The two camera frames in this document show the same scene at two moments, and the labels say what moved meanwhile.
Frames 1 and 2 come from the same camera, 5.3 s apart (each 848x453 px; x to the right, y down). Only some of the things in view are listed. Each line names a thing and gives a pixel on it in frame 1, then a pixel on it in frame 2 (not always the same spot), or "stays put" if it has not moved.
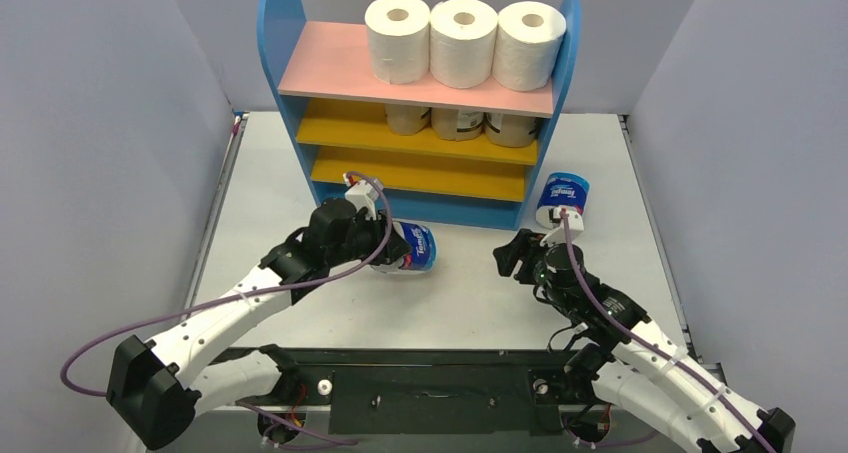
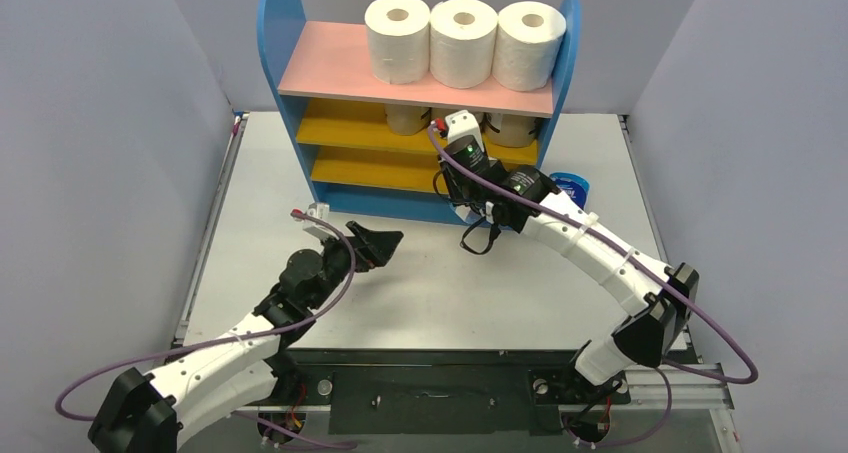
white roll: (399, 36) stays put
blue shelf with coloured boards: (460, 156) stays put
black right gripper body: (515, 257) → (454, 174)
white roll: (526, 43) stays put
